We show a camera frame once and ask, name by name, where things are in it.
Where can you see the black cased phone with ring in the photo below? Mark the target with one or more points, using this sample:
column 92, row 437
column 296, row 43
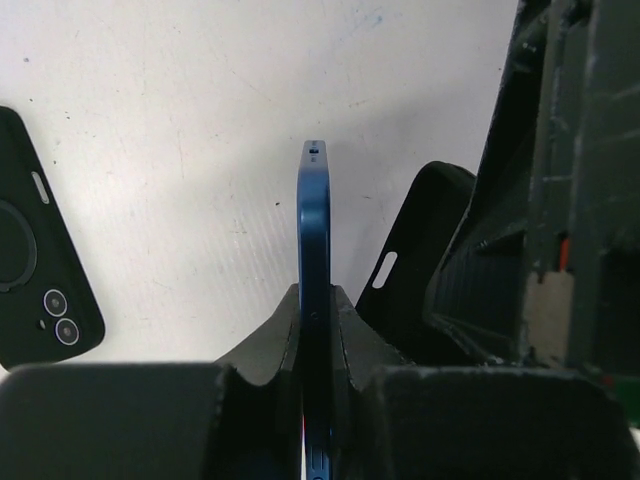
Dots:
column 48, row 310

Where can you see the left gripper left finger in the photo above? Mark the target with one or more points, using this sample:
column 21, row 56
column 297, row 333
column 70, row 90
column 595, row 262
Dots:
column 236, row 418

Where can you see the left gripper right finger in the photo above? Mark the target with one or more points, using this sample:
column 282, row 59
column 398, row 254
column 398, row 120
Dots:
column 398, row 420

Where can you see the black phone case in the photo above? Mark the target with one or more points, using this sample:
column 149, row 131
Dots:
column 393, row 298

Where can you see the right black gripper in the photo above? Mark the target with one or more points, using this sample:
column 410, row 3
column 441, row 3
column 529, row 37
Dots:
column 543, row 267

